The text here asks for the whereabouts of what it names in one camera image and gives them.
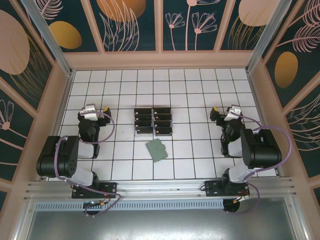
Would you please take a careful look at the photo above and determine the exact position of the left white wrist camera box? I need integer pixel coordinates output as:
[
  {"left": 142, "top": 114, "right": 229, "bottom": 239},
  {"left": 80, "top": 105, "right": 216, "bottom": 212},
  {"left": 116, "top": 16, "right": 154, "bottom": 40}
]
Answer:
[{"left": 83, "top": 104, "right": 98, "bottom": 120}]

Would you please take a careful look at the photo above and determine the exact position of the aluminium corner post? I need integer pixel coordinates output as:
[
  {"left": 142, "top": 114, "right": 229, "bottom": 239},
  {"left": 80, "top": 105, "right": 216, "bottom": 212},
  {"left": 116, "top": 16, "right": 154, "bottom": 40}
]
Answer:
[
  {"left": 20, "top": 0, "right": 76, "bottom": 77},
  {"left": 245, "top": 0, "right": 294, "bottom": 74}
]

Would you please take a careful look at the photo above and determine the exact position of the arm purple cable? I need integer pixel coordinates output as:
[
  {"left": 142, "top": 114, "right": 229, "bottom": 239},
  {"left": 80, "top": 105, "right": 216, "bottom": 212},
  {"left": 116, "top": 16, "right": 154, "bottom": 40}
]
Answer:
[
  {"left": 224, "top": 111, "right": 294, "bottom": 215},
  {"left": 54, "top": 111, "right": 123, "bottom": 219}
]

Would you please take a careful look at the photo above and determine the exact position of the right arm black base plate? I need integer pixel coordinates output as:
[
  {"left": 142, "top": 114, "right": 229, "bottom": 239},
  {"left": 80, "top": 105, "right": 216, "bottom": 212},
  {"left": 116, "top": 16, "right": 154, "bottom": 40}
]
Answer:
[{"left": 204, "top": 179, "right": 251, "bottom": 198}]

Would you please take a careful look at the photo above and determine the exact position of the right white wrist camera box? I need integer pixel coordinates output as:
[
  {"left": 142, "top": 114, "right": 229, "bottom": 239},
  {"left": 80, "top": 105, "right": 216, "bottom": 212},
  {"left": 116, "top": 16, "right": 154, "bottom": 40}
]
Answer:
[{"left": 224, "top": 104, "right": 242, "bottom": 121}]

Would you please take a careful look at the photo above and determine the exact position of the clear acrylic card stand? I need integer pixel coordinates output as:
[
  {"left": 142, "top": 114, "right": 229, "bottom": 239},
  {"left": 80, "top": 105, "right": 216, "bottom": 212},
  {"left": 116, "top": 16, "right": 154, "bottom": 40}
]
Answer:
[{"left": 133, "top": 106, "right": 174, "bottom": 138}]

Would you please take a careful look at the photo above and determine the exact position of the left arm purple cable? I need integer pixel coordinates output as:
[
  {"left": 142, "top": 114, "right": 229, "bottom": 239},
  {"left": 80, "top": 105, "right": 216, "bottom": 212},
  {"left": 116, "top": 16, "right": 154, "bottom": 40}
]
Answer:
[{"left": 54, "top": 111, "right": 123, "bottom": 219}]

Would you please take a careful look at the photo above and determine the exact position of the red orange wire connector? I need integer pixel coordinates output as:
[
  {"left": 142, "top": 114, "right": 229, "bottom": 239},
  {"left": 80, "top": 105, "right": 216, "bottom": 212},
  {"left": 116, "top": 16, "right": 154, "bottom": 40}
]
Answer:
[
  {"left": 233, "top": 189, "right": 251, "bottom": 204},
  {"left": 83, "top": 193, "right": 112, "bottom": 210}
]

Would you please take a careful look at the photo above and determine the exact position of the green card holder wallet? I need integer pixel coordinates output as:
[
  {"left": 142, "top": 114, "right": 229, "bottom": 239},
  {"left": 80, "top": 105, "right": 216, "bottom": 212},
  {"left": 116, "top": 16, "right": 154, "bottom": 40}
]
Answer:
[{"left": 145, "top": 139, "right": 169, "bottom": 163}]

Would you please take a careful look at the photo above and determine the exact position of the grey metal sheet panel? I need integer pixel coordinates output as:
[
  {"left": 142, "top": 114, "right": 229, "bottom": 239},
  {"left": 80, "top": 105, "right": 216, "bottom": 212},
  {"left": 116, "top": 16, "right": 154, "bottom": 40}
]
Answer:
[{"left": 14, "top": 209, "right": 308, "bottom": 240}]

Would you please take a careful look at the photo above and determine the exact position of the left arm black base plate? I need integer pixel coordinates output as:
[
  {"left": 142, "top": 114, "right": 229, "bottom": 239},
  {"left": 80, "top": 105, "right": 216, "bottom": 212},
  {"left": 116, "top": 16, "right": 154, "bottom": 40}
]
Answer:
[{"left": 71, "top": 181, "right": 118, "bottom": 200}]

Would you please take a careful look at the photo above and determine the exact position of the grey slotted cable duct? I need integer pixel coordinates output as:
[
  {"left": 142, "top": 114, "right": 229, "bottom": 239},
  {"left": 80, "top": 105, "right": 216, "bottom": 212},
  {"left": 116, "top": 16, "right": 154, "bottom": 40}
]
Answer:
[{"left": 34, "top": 198, "right": 225, "bottom": 211}]

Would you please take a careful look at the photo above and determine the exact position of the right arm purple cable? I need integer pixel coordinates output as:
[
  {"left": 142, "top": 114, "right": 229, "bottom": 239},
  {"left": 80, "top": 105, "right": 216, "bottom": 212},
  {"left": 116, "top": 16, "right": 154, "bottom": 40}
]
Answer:
[{"left": 224, "top": 111, "right": 294, "bottom": 215}]

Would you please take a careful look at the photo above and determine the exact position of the aluminium mounting rail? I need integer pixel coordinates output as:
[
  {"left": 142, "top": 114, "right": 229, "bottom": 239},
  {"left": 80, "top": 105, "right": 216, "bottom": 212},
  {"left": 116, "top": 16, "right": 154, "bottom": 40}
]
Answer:
[{"left": 24, "top": 176, "right": 298, "bottom": 201}]

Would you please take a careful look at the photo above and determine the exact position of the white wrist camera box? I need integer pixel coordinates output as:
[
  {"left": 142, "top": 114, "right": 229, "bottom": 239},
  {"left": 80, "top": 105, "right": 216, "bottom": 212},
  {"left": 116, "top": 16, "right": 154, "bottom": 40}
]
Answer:
[
  {"left": 83, "top": 104, "right": 98, "bottom": 120},
  {"left": 224, "top": 104, "right": 242, "bottom": 121}
]

